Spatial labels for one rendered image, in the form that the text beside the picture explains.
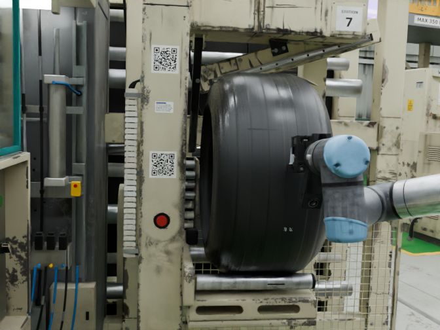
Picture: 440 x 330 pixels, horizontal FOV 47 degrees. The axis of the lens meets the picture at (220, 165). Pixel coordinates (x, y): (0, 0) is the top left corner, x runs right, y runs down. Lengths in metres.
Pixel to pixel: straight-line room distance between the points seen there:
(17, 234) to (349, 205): 0.72
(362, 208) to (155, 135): 0.68
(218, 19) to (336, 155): 0.92
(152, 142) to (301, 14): 0.69
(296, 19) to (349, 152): 0.93
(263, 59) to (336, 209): 1.02
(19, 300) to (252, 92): 0.75
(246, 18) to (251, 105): 0.50
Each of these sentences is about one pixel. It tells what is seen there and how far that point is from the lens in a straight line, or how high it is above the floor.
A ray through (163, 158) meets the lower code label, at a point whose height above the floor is 1.24.
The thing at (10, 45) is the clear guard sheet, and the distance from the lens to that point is 1.15.
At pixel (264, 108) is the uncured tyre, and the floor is 1.38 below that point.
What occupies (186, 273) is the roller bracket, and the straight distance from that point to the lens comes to 1.36.
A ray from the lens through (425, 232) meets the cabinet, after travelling 6.23.
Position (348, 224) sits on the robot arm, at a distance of 0.92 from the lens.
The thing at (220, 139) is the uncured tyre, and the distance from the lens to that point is 1.26.
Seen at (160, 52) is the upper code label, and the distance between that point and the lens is 1.41.
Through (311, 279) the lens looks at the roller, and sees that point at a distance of 1.47.
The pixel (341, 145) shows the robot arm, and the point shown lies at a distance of 0.89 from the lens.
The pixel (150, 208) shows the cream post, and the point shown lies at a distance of 1.43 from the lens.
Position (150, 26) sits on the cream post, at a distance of 1.42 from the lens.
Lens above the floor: 1.36
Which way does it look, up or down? 6 degrees down
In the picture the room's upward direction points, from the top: 2 degrees clockwise
